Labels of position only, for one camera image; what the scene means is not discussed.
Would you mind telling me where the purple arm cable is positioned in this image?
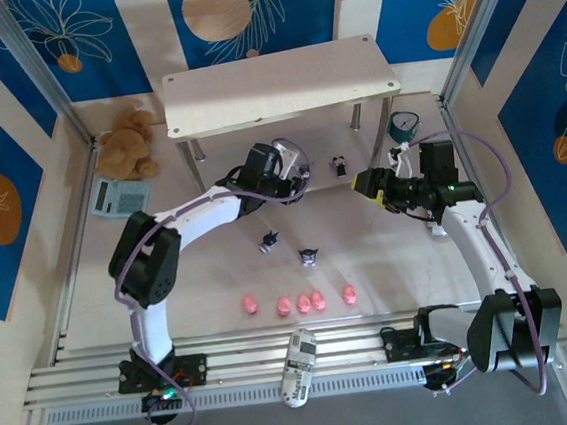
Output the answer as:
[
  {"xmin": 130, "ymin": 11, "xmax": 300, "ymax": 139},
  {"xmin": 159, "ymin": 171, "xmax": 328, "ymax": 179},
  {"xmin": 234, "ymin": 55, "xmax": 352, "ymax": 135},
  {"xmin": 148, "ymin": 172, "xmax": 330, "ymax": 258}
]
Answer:
[
  {"xmin": 100, "ymin": 134, "xmax": 340, "ymax": 425},
  {"xmin": 396, "ymin": 122, "xmax": 551, "ymax": 407}
]

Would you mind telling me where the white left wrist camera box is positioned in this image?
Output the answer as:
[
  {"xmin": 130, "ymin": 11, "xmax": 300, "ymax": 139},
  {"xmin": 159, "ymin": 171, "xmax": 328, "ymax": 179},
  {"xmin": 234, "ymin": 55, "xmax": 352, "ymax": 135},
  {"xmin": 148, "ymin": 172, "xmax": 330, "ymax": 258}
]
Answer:
[{"xmin": 274, "ymin": 137, "xmax": 307, "ymax": 174}]

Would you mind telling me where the aluminium frame post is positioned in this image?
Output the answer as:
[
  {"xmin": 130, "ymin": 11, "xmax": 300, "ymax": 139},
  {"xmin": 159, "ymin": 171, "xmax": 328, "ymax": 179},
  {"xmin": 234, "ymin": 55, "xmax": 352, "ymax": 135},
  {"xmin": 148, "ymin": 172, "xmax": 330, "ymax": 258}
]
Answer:
[
  {"xmin": 431, "ymin": 0, "xmax": 540, "ymax": 108},
  {"xmin": 0, "ymin": 0, "xmax": 96, "ymax": 156}
]

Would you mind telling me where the teal alarm clock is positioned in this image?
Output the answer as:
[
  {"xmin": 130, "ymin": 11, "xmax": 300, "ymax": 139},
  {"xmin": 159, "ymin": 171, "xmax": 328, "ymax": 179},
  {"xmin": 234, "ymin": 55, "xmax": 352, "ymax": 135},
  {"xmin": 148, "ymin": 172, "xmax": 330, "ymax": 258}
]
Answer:
[{"xmin": 387, "ymin": 110, "xmax": 423, "ymax": 147}]

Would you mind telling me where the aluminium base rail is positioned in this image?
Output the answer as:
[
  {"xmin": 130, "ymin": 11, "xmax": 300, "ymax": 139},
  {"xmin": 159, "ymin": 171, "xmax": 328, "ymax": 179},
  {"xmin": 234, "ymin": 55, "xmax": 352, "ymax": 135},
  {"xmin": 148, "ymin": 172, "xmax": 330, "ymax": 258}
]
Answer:
[{"xmin": 18, "ymin": 298, "xmax": 567, "ymax": 412}]

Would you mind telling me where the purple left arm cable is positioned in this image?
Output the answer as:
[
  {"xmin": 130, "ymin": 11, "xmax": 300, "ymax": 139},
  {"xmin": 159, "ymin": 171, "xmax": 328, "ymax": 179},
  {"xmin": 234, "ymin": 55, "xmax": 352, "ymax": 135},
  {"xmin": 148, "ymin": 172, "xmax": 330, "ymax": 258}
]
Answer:
[{"xmin": 100, "ymin": 134, "xmax": 340, "ymax": 425}]

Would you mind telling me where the grey slotted cable duct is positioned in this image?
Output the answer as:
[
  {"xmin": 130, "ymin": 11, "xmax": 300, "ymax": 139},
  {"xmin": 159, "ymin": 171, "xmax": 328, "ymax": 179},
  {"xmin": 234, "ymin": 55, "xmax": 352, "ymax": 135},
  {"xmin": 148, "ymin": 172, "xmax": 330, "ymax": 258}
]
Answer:
[{"xmin": 43, "ymin": 366, "xmax": 430, "ymax": 425}]

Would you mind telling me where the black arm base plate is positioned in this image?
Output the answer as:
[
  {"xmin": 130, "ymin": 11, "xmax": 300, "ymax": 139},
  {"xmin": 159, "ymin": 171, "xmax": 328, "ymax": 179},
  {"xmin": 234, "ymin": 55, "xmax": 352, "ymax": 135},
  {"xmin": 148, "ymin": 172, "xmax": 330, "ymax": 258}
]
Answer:
[
  {"xmin": 115, "ymin": 353, "xmax": 211, "ymax": 395},
  {"xmin": 380, "ymin": 326, "xmax": 429, "ymax": 365}
]

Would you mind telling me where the teal calculator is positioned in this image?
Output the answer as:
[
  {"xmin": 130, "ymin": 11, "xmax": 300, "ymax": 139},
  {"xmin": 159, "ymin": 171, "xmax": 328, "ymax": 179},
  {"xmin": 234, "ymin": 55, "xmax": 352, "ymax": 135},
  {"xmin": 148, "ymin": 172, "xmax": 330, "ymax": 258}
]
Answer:
[{"xmin": 89, "ymin": 175, "xmax": 156, "ymax": 222}]

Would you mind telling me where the small Kuromi figurine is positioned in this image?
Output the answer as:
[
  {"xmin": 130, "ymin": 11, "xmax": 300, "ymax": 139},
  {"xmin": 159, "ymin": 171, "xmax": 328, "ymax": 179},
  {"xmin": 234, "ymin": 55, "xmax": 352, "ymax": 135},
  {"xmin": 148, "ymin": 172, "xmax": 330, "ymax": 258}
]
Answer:
[{"xmin": 331, "ymin": 154, "xmax": 352, "ymax": 178}]

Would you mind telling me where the brown plush toy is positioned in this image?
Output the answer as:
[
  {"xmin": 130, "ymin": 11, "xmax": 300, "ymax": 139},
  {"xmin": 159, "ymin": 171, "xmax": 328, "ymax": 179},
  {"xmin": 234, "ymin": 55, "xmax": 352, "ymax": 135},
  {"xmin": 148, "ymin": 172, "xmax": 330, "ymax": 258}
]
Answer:
[{"xmin": 90, "ymin": 103, "xmax": 164, "ymax": 185}]

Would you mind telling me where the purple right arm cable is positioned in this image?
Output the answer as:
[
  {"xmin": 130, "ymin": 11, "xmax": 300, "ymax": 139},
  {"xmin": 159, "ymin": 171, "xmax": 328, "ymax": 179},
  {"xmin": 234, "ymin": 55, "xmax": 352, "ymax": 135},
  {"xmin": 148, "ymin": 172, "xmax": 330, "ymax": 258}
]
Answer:
[{"xmin": 396, "ymin": 122, "xmax": 551, "ymax": 407}]

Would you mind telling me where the black electronics board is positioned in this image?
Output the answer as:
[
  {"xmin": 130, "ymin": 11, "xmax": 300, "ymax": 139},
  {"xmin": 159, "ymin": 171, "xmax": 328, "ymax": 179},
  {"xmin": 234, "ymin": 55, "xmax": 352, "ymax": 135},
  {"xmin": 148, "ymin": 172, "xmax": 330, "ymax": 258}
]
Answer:
[
  {"xmin": 421, "ymin": 358, "xmax": 470, "ymax": 396},
  {"xmin": 139, "ymin": 387, "xmax": 184, "ymax": 425}
]

